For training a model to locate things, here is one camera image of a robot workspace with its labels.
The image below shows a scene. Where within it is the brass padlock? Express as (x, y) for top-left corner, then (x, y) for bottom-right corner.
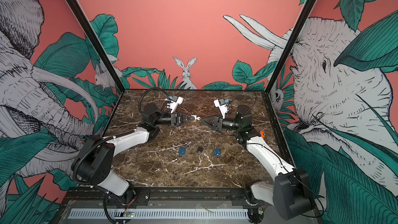
(192, 115), (201, 121)

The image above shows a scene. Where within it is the blue padlock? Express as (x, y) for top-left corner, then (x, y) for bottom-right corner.
(178, 148), (186, 156)
(213, 148), (221, 157)

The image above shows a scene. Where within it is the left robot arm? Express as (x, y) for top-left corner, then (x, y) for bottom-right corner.
(71, 103), (198, 204)

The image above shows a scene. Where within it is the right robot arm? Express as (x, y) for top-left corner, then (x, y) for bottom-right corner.
(201, 105), (315, 220)

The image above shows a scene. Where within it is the orange toy car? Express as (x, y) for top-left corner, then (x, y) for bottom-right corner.
(260, 130), (265, 139)

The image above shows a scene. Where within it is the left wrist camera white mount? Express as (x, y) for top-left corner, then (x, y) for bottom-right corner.
(166, 95), (184, 114)

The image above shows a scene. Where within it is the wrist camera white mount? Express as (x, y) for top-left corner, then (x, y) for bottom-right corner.
(214, 98), (230, 119)
(166, 95), (184, 114)

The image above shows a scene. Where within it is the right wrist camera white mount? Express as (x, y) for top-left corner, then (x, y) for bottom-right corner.
(214, 98), (230, 119)

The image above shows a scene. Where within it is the black mounting rail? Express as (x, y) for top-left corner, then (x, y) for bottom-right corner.
(62, 187), (315, 207)

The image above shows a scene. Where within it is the white slotted cable duct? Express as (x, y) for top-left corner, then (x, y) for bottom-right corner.
(67, 208), (249, 220)

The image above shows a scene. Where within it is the right black frame post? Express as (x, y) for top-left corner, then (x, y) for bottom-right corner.
(265, 0), (317, 94)

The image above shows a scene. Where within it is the black frame post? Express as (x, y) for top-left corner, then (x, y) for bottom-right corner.
(65, 0), (125, 94)
(265, 0), (317, 94)

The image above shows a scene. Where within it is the left black frame post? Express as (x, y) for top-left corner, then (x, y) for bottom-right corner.
(65, 0), (125, 94)

